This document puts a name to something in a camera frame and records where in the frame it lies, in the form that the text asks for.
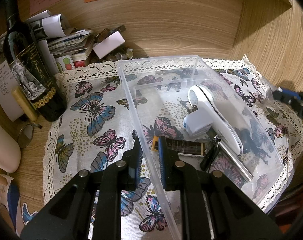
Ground silver metal tube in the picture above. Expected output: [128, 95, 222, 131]
[213, 135, 253, 182]

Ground white charger plug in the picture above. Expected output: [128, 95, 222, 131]
[183, 109, 213, 137]

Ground white handheld beauty device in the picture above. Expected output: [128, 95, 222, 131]
[188, 85, 243, 156]

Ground clear plastic storage box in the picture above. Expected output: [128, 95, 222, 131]
[118, 56, 284, 239]

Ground butterfly print lace cloth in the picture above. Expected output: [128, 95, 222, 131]
[43, 57, 303, 239]

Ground cream cylindrical roll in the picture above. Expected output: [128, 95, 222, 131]
[0, 126, 21, 173]

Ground gold stamp stick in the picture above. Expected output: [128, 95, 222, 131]
[11, 86, 38, 122]

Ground white handwritten note paper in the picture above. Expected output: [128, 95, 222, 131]
[0, 60, 24, 121]

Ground dark wine bottle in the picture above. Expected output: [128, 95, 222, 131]
[3, 0, 67, 122]

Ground stack of books and papers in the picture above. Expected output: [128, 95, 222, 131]
[26, 10, 96, 74]

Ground small white box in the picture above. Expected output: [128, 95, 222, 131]
[93, 31, 125, 59]

